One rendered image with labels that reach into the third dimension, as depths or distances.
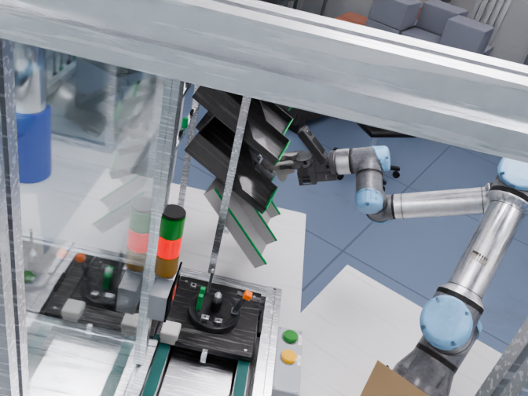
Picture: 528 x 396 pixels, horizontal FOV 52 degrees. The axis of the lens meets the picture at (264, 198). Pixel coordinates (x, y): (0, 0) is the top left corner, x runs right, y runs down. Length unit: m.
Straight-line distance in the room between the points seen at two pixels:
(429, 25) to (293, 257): 4.13
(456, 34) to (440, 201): 3.79
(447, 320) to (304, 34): 1.17
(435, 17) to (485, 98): 5.51
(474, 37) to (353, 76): 5.05
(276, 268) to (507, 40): 5.95
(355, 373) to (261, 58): 1.46
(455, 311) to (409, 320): 0.55
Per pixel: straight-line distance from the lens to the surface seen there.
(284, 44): 0.21
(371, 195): 1.50
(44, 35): 0.23
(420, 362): 1.47
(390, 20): 5.48
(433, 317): 1.34
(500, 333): 3.49
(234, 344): 1.44
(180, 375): 1.43
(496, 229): 1.42
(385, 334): 1.78
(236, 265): 1.83
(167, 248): 1.10
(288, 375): 1.43
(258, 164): 1.64
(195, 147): 1.48
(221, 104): 1.41
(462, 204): 1.60
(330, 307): 1.79
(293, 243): 1.99
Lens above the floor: 2.04
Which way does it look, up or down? 33 degrees down
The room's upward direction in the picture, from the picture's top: 14 degrees clockwise
